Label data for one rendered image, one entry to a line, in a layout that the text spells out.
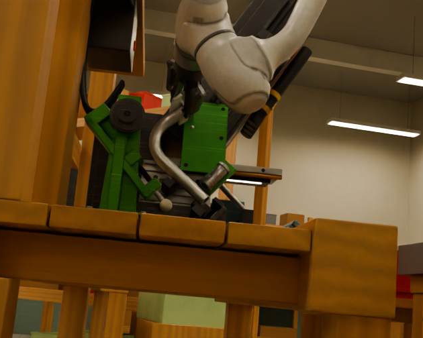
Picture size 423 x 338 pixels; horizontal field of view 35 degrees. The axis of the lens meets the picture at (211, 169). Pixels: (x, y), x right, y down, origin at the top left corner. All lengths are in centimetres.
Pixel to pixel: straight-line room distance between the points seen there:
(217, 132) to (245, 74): 44
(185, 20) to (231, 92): 19
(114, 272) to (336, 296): 36
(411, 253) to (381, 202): 1050
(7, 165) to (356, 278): 58
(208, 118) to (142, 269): 72
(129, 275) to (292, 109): 1067
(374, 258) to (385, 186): 1103
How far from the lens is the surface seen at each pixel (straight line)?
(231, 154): 442
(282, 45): 140
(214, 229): 105
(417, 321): 158
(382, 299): 111
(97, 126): 143
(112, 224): 105
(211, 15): 139
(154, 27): 931
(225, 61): 135
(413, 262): 155
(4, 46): 114
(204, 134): 174
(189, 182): 162
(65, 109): 150
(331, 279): 108
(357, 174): 1193
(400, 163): 1235
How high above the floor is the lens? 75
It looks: 11 degrees up
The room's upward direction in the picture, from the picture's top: 5 degrees clockwise
